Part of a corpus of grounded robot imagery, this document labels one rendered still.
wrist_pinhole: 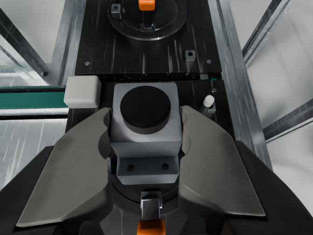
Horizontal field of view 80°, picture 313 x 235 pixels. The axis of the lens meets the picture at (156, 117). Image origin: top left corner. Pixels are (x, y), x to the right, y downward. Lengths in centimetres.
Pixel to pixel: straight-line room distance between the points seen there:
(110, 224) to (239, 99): 26
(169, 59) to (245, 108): 14
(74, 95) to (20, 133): 14
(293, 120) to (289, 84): 22
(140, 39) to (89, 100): 13
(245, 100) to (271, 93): 17
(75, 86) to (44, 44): 28
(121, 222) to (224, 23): 38
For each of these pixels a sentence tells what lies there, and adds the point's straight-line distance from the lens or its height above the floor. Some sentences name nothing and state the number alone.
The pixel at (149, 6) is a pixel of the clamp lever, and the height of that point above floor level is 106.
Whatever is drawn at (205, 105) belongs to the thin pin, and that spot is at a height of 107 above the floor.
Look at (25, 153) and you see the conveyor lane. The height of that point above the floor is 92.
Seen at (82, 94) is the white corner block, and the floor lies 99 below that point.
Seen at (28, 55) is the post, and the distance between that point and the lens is 35.
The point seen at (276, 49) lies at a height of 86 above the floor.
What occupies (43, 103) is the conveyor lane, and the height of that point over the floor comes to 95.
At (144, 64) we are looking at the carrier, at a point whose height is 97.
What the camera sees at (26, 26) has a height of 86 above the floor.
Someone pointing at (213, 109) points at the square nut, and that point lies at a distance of 28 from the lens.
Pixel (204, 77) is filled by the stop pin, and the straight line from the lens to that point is 32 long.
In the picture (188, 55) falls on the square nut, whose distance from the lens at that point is 33.
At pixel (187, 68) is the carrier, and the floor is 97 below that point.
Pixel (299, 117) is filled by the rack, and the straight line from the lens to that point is 31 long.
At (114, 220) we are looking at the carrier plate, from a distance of 26.
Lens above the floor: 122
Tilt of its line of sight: 67 degrees down
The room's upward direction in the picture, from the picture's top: 2 degrees clockwise
